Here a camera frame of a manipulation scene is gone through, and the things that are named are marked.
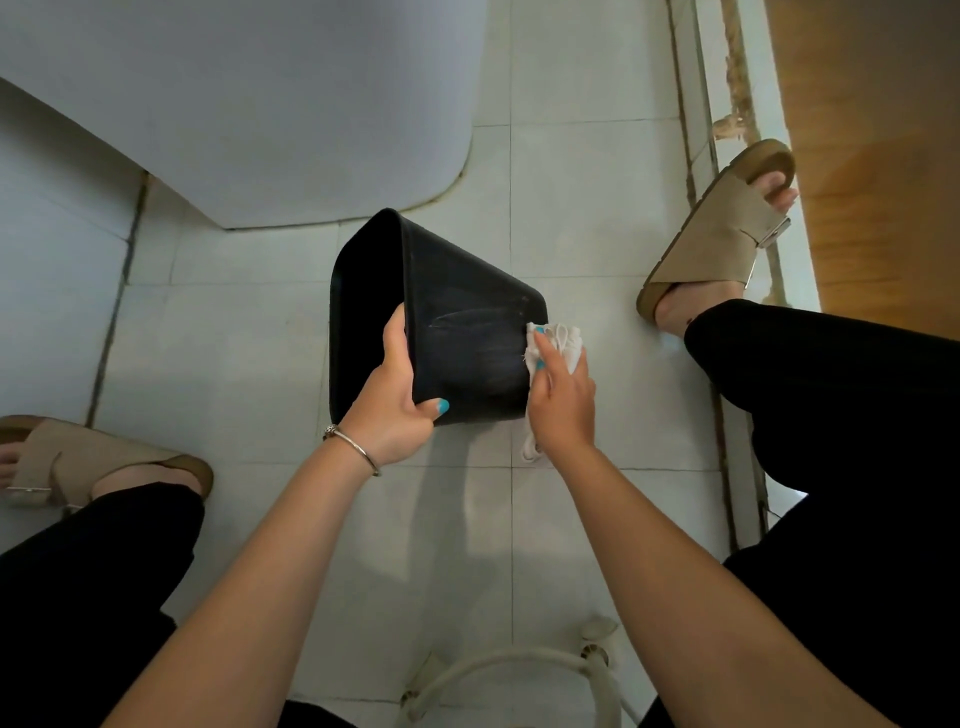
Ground person's right hand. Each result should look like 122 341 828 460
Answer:
526 327 598 464

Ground person's left hand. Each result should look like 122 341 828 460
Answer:
338 302 451 468

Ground white cleaning cloth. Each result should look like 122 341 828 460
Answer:
521 322 585 464

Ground black plastic waste bin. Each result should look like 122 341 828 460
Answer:
328 208 550 427

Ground person's left forearm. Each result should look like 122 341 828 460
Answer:
101 438 380 728

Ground person's right forearm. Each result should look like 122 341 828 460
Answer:
554 442 898 728

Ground person's right beige sandal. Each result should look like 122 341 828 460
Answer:
635 138 800 339

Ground person's beige sandal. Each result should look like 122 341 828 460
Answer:
635 138 800 339
0 414 215 515

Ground person's black trousers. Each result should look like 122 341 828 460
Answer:
0 298 960 728

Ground person's left beige sandal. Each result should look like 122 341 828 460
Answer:
0 414 215 515

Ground white toilet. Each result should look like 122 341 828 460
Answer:
0 0 489 231

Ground white door threshold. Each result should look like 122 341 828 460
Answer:
667 0 823 553

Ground silver bracelet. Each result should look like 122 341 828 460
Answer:
322 425 383 478

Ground white curved plastic strap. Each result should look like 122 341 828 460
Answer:
397 616 625 728

